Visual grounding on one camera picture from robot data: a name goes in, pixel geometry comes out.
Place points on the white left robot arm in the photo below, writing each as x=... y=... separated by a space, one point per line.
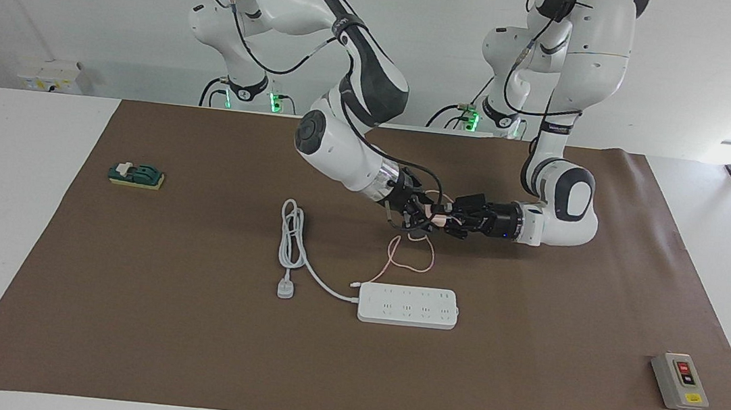
x=591 y=59

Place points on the brown table mat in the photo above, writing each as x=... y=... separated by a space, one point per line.
x=389 y=370

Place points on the pink charger adapter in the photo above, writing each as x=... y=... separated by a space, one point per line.
x=439 y=217

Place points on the white wall box yellow sticker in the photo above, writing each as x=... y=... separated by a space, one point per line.
x=46 y=76

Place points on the white power strip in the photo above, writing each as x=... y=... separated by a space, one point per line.
x=408 y=306

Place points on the grey on-off switch box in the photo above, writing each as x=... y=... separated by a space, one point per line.
x=680 y=382

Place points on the green knife switch yellow base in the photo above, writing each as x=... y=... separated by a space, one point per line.
x=138 y=174

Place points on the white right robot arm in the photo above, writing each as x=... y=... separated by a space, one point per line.
x=343 y=155

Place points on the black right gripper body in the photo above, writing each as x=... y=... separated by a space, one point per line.
x=403 y=199

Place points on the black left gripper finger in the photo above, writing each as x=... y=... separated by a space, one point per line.
x=458 y=228
x=466 y=207

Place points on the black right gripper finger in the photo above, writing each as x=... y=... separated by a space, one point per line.
x=424 y=199
x=418 y=223

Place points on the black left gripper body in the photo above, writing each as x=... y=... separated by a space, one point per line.
x=496 y=220

